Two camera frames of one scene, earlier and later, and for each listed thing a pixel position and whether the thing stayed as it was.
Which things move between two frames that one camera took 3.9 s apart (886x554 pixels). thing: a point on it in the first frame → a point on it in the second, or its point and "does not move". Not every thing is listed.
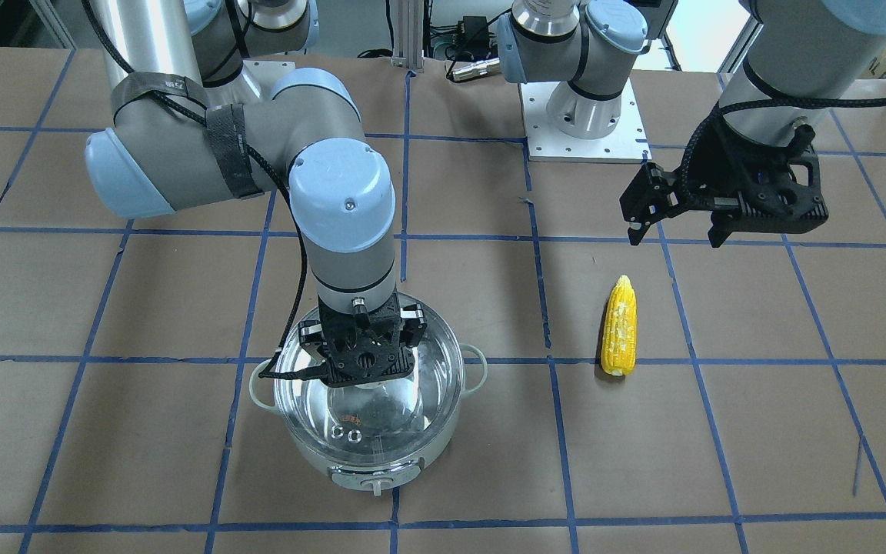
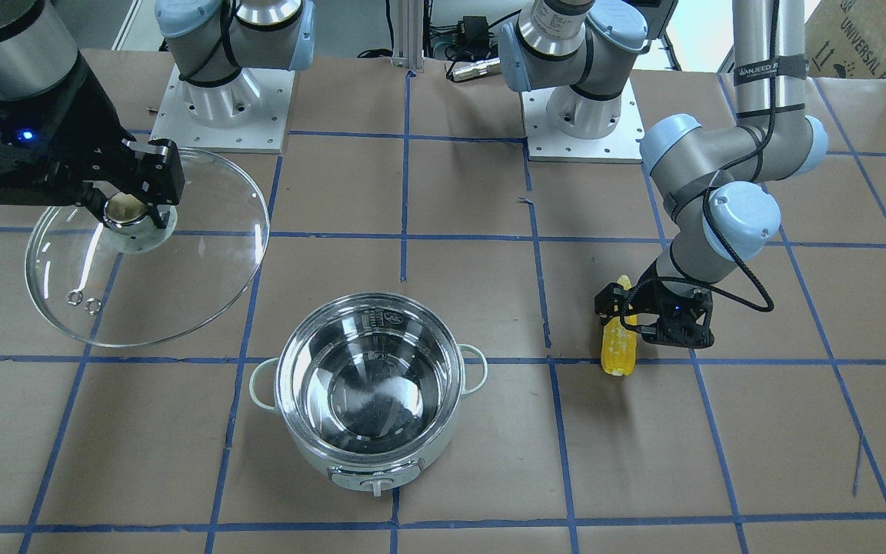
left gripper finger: (642, 207) → (614, 302)
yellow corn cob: (619, 331) does not move
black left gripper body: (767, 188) → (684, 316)
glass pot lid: (388, 422) → (119, 278)
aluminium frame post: (408, 41) does not move
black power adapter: (473, 32) does not move
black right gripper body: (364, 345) → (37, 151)
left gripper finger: (724, 223) → (659, 331)
